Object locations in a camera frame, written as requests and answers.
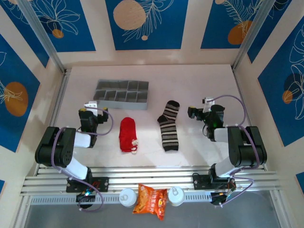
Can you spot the orange snack bag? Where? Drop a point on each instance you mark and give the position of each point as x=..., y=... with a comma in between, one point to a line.
x=149, y=202

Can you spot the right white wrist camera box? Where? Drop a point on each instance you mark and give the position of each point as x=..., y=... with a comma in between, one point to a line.
x=209, y=102

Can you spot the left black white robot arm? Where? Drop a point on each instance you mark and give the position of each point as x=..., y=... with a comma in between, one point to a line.
x=59, y=147

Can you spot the black controller module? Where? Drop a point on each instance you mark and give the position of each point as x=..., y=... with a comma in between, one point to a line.
x=84, y=197
x=218, y=199

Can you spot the grey compartment organizer tray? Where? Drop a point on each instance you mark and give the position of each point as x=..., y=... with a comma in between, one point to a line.
x=118, y=104

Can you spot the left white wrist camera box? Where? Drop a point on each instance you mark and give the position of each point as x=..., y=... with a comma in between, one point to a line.
x=91, y=105

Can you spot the black white striped sock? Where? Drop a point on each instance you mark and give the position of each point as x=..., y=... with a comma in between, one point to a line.
x=168, y=128

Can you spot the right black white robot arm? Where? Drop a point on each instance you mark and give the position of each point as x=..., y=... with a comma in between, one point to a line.
x=247, y=147

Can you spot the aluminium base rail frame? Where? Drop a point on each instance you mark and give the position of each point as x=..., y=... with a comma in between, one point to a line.
x=154, y=177

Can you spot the red sock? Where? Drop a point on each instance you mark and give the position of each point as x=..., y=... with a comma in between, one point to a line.
x=127, y=133

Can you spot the aluminium corner post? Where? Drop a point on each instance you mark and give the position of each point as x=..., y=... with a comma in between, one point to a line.
x=45, y=40
x=249, y=35

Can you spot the white can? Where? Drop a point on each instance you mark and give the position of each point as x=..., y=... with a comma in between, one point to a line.
x=127, y=197
x=175, y=196

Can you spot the aluminium side rail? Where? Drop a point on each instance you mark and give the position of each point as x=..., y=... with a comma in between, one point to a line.
x=60, y=95
x=239, y=90

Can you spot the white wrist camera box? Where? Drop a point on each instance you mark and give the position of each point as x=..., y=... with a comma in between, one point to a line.
x=91, y=105
x=209, y=102

